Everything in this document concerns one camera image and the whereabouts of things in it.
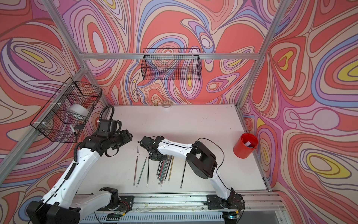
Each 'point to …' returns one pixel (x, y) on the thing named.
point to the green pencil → (141, 171)
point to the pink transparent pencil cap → (137, 150)
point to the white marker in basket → (72, 129)
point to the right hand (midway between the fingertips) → (158, 160)
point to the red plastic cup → (244, 145)
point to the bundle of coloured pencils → (164, 170)
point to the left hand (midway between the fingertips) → (131, 136)
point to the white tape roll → (79, 109)
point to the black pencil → (183, 175)
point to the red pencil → (135, 171)
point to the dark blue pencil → (148, 173)
